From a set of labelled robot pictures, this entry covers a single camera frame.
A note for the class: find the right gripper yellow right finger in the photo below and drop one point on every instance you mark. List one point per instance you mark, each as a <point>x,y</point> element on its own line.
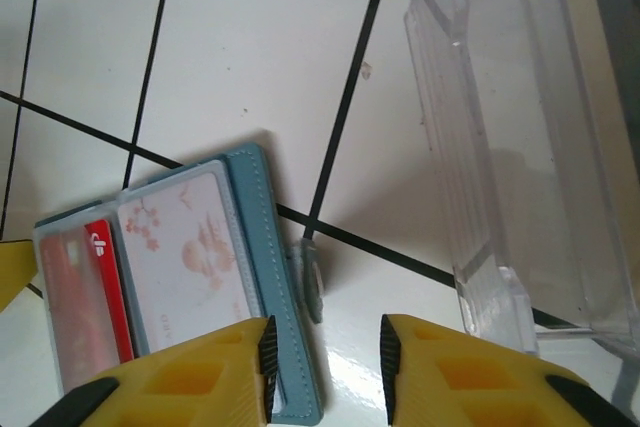
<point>475,382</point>

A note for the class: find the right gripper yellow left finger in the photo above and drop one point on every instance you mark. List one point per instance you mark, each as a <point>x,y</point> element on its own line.
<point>190,382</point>

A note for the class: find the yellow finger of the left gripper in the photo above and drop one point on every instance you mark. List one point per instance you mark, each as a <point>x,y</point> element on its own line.
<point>15,267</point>

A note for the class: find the red card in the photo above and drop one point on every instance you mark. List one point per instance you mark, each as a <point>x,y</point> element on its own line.
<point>107,257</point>

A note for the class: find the white card with pink print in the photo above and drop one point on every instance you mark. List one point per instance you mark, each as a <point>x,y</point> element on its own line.
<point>185,247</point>

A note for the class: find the teal leather card holder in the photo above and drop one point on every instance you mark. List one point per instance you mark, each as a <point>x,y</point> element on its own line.
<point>260,227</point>

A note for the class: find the clear acrylic card box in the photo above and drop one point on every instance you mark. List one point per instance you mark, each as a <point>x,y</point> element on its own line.
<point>525,147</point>

